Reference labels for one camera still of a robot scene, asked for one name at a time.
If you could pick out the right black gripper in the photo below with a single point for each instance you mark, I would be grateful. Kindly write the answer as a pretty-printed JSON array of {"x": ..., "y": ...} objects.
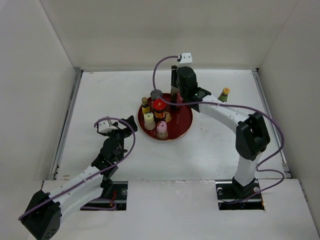
[{"x": 174, "y": 75}]

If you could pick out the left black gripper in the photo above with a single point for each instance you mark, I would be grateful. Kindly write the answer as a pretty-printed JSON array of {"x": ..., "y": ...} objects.
[{"x": 125, "y": 132}]

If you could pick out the tall dark soy sauce bottle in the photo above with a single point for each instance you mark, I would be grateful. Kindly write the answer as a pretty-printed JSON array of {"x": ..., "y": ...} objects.
[{"x": 175, "y": 98}]

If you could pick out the small yellow label bottle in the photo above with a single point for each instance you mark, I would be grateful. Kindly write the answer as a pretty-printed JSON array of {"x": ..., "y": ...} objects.
[{"x": 145, "y": 105}]

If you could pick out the cream cap spice jar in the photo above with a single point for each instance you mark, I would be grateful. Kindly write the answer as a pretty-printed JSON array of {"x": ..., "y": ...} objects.
[{"x": 149, "y": 121}]

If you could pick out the silver cap spice shaker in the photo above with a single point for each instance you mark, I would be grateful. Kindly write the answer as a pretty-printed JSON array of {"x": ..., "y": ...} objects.
[{"x": 155, "y": 94}]

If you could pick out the red lid sauce jar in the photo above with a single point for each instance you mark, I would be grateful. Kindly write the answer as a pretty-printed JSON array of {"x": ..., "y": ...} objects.
[{"x": 159, "y": 108}]

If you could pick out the pink cap spice jar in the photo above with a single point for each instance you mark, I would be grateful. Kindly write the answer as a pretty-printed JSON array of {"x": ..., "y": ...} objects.
[{"x": 161, "y": 130}]

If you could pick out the red chili sauce bottle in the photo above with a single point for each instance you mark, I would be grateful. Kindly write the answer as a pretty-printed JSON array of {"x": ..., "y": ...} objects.
[{"x": 223, "y": 97}]

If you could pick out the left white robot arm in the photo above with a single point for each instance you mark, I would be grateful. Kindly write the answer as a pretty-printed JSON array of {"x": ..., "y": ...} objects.
[{"x": 47, "y": 210}]

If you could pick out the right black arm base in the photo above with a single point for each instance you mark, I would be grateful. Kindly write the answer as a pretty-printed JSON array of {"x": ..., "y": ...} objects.
[{"x": 234, "y": 197}]

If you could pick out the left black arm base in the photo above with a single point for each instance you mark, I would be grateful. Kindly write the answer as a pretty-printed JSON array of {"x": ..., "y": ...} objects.
[{"x": 114, "y": 198}]

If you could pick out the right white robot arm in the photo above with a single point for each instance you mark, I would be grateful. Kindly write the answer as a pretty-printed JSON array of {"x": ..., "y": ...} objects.
[{"x": 251, "y": 134}]

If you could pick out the round red tray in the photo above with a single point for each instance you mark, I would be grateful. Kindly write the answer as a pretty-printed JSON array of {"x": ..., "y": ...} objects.
[{"x": 178, "y": 122}]

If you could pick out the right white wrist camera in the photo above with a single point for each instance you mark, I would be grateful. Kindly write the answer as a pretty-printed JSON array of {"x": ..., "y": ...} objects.
[{"x": 184, "y": 60}]

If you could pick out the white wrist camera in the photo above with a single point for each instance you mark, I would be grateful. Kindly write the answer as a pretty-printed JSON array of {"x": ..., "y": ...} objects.
[
  {"x": 104, "y": 125},
  {"x": 184, "y": 60}
]

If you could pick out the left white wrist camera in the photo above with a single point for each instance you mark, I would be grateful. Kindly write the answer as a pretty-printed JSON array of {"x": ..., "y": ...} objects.
[{"x": 104, "y": 125}]

